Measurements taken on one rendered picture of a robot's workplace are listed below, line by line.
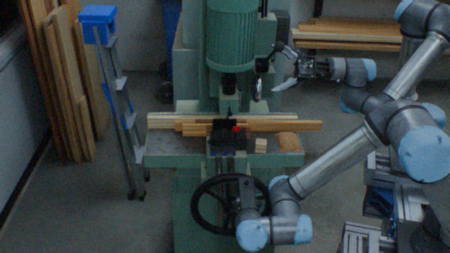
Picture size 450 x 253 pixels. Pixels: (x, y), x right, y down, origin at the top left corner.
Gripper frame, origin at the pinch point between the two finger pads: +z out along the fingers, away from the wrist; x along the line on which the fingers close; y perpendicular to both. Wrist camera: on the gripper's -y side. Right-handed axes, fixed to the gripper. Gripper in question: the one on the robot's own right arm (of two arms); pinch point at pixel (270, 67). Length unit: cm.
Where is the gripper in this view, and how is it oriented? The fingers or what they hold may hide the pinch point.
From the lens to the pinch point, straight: 150.4
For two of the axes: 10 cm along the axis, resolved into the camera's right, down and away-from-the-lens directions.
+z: -10.0, -0.1, -0.6
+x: -0.1, 10.0, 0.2
